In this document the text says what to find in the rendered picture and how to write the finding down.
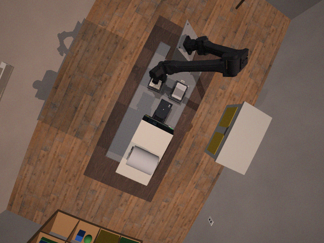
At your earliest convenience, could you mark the grey cylinder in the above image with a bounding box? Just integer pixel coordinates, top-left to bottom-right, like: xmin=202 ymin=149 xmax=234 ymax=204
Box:
xmin=126 ymin=146 xmax=159 ymax=175

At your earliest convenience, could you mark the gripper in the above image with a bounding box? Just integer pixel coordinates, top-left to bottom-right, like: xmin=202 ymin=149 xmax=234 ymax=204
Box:
xmin=160 ymin=73 xmax=167 ymax=83

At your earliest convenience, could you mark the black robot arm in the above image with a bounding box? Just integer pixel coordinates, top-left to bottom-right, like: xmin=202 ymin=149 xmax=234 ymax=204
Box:
xmin=149 ymin=36 xmax=249 ymax=85

